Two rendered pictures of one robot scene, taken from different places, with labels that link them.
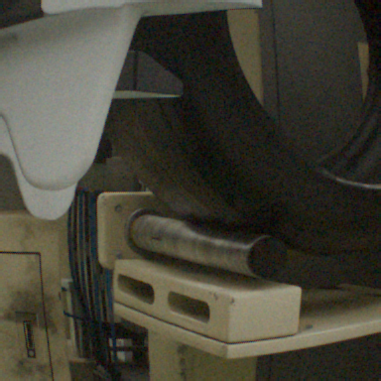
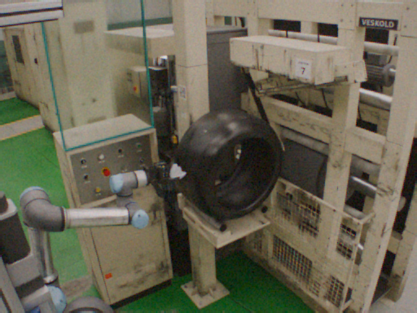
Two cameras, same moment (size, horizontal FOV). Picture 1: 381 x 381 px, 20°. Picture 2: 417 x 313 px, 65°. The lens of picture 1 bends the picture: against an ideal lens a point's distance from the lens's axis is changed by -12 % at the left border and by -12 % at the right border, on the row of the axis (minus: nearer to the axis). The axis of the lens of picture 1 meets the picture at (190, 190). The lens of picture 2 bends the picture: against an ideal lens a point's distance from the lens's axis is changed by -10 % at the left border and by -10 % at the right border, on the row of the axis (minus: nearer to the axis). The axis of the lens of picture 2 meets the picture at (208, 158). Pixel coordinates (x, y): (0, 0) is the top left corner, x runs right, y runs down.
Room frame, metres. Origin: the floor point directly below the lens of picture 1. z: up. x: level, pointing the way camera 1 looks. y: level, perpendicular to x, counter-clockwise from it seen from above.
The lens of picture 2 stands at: (-0.25, 0.22, 2.00)
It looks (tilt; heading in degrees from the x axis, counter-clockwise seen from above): 25 degrees down; 351
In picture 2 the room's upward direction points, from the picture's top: 2 degrees counter-clockwise
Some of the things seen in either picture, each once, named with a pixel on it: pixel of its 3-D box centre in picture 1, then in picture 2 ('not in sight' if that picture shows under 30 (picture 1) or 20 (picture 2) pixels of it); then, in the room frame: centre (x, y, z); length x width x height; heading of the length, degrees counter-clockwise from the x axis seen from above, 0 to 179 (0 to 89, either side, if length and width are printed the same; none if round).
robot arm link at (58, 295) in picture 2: not in sight; (53, 306); (0.82, 0.73, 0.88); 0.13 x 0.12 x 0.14; 24
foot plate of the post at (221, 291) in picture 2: not in sight; (204, 288); (1.65, -0.02, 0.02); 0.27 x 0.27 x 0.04; 23
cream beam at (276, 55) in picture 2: not in sight; (284, 56); (1.43, -0.46, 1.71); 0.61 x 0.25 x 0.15; 23
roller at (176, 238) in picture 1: (200, 244); (204, 213); (1.37, -0.01, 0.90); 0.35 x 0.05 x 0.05; 23
